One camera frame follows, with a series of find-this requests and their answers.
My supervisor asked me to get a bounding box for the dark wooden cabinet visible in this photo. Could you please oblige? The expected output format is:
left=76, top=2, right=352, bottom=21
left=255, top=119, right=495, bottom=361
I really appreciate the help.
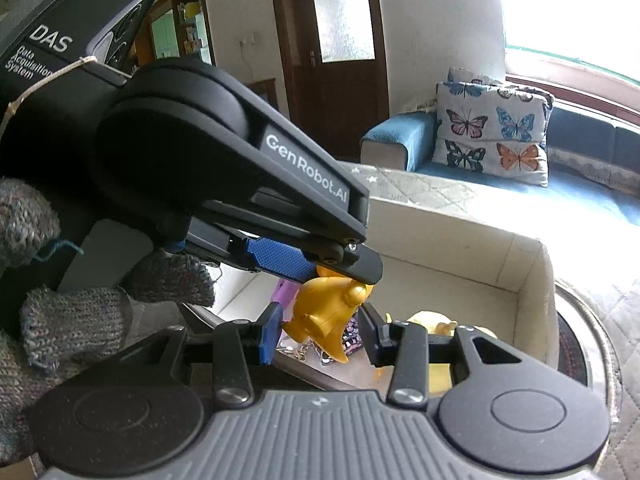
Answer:
left=132, top=0, right=278, bottom=111

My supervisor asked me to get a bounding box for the person's left hand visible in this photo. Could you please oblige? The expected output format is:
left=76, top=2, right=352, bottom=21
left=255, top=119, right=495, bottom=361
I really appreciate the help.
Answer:
left=0, top=175, right=216, bottom=466

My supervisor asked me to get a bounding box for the blue sofa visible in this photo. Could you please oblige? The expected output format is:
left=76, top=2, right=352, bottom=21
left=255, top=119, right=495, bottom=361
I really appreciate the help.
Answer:
left=360, top=95, right=640, bottom=251

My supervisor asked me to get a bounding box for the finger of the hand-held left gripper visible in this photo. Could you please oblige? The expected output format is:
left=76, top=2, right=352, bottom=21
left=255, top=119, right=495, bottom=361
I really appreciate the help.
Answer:
left=195, top=200, right=383, bottom=285
left=172, top=230, right=321, bottom=281

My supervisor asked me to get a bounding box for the dark keychain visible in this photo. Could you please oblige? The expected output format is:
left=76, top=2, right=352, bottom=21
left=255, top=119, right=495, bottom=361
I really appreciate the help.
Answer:
left=277, top=340, right=341, bottom=366

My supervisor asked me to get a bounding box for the dark grey cardboard box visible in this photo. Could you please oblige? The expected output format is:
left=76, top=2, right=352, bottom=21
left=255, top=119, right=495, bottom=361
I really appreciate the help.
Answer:
left=195, top=195, right=561, bottom=396

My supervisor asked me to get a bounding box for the large butterfly print pillow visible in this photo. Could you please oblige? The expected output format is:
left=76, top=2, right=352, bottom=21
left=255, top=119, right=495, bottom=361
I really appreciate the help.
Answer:
left=432, top=80, right=553, bottom=188

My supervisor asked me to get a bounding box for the beige twine string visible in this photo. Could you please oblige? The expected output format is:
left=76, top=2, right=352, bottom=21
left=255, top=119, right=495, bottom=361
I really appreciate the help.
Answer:
left=5, top=55, right=131, bottom=131

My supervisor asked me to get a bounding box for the window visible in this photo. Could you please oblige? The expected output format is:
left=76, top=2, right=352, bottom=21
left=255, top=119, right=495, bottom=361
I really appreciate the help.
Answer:
left=492, top=0, right=640, bottom=91

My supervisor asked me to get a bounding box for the small butterfly print pillow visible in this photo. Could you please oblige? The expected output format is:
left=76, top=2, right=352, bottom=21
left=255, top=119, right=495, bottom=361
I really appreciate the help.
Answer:
left=446, top=66, right=503, bottom=86

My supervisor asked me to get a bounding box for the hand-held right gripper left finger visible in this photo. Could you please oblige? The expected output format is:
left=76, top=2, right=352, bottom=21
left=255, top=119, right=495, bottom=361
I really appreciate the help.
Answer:
left=120, top=302, right=283, bottom=411

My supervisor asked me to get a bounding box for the dark wooden door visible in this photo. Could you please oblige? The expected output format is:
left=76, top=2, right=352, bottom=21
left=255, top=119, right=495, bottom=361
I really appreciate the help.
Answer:
left=267, top=0, right=391, bottom=163

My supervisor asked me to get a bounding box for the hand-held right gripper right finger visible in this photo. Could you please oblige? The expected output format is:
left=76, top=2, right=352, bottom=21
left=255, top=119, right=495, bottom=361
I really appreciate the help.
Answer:
left=357, top=302, right=527, bottom=411

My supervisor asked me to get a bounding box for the pale yellow plush chick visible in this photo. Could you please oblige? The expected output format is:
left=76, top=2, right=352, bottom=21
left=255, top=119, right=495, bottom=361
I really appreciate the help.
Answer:
left=372, top=310, right=498, bottom=393

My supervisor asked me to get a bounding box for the translucent purple hair clip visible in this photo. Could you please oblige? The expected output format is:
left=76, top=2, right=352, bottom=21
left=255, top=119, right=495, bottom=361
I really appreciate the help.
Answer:
left=344, top=310, right=367, bottom=357

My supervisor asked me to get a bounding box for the yellow rubber duck with tail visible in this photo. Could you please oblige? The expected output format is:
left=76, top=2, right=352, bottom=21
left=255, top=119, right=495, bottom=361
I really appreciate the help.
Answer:
left=282, top=265, right=376, bottom=366

